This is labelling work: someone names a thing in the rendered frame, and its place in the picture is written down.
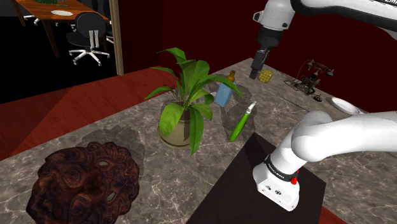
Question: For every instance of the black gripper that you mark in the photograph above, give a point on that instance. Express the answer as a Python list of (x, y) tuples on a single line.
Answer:
[(268, 38)]

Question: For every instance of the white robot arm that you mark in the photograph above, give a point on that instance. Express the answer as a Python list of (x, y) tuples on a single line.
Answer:
[(341, 133)]

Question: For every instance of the yellow cube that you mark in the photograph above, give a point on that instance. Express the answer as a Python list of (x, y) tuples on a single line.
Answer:
[(265, 76)]

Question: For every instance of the blue bottle with brown cap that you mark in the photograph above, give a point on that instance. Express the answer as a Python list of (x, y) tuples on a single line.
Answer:
[(224, 92)]

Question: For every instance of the antique black telephone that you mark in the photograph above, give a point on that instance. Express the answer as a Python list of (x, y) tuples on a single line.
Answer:
[(310, 79)]

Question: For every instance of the green potted plant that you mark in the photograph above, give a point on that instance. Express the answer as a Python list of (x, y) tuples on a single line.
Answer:
[(186, 102)]

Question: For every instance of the white plate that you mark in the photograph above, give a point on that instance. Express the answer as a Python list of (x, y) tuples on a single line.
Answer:
[(344, 105)]

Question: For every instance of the black office chair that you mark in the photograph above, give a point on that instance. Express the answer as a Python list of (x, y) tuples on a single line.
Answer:
[(86, 34)]

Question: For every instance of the dark carved wooden head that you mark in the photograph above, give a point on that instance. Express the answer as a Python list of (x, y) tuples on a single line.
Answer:
[(83, 183)]

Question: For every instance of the wooden dining table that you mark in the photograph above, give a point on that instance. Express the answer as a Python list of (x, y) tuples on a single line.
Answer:
[(46, 12)]

